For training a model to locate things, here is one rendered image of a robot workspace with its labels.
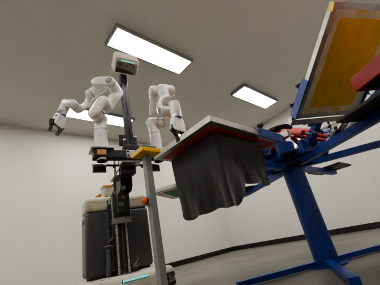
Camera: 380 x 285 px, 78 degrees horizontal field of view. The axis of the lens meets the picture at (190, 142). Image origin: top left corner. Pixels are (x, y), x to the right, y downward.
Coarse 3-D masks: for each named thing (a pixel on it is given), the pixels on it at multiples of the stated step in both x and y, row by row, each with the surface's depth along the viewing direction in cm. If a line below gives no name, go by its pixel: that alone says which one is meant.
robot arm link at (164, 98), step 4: (160, 96) 174; (164, 96) 170; (168, 96) 173; (160, 100) 166; (164, 100) 172; (168, 100) 175; (160, 104) 163; (164, 104) 176; (160, 108) 162; (164, 108) 161; (168, 108) 163; (160, 112) 161; (164, 112) 161; (168, 112) 162; (164, 116) 164; (168, 116) 165
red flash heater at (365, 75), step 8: (368, 64) 131; (376, 64) 126; (360, 72) 135; (368, 72) 131; (376, 72) 127; (352, 80) 141; (360, 80) 136; (368, 80) 131; (376, 80) 131; (360, 88) 137; (368, 88) 138; (376, 88) 141
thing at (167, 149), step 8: (208, 120) 131; (216, 120) 133; (224, 120) 139; (192, 128) 140; (200, 128) 136; (224, 128) 142; (232, 128) 144; (240, 128) 147; (248, 128) 154; (184, 136) 145; (192, 136) 144; (256, 136) 161; (168, 144) 157; (176, 144) 151; (168, 152) 160; (160, 160) 171; (168, 160) 173
